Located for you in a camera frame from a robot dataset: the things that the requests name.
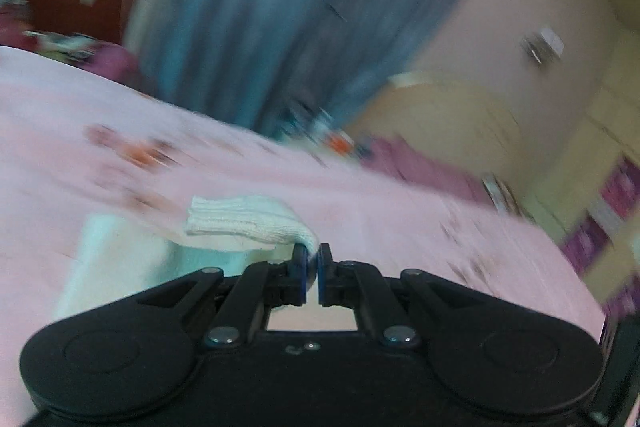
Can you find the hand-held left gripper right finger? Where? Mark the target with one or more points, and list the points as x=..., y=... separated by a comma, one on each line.
x=322, y=277

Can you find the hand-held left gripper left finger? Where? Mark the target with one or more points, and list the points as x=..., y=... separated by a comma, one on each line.
x=301, y=277

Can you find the white knit garment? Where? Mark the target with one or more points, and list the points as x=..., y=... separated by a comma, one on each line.
x=240, y=219

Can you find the pink floral bedsheet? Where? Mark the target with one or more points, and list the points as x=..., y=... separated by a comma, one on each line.
x=350, y=217

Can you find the orange box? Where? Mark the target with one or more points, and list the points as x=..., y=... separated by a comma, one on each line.
x=341, y=143

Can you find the magenta blanket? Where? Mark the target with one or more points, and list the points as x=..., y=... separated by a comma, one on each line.
x=425, y=169

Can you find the white bottle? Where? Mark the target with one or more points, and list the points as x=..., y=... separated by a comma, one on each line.
x=321, y=123

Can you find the patterned pillow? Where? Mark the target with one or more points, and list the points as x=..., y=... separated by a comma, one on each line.
x=501, y=194

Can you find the cream curved headboard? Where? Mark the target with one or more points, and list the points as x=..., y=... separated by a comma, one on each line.
x=450, y=122

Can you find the blue curtain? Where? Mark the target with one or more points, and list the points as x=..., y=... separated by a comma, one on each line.
x=280, y=7

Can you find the purple blanket on left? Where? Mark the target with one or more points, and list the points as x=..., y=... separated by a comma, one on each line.
x=112, y=62

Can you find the purple wardrobe poster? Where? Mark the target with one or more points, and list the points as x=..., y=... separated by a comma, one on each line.
x=617, y=194

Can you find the cream wardrobe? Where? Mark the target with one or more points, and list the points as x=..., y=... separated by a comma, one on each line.
x=600, y=132

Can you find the patterned cloth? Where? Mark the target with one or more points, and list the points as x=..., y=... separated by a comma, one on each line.
x=62, y=46

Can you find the wall lamp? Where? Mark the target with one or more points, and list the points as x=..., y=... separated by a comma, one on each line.
x=542, y=44

